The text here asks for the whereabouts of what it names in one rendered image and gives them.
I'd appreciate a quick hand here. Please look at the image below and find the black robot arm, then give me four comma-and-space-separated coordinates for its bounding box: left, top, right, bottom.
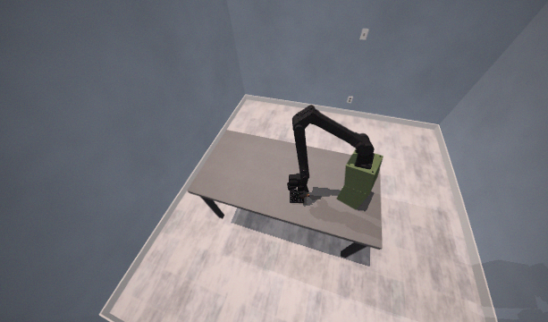
287, 105, 375, 191

